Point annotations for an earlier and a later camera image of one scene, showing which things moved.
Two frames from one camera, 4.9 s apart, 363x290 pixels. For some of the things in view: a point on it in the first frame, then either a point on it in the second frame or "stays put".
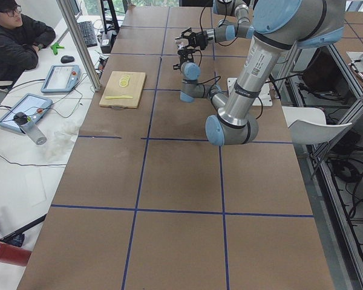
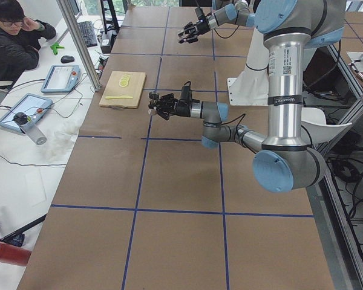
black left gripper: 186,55 → 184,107
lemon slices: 123,81 stays put
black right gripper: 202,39 → 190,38
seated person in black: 14,39 stays put
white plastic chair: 307,125 stays put
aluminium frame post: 79,45 stays put
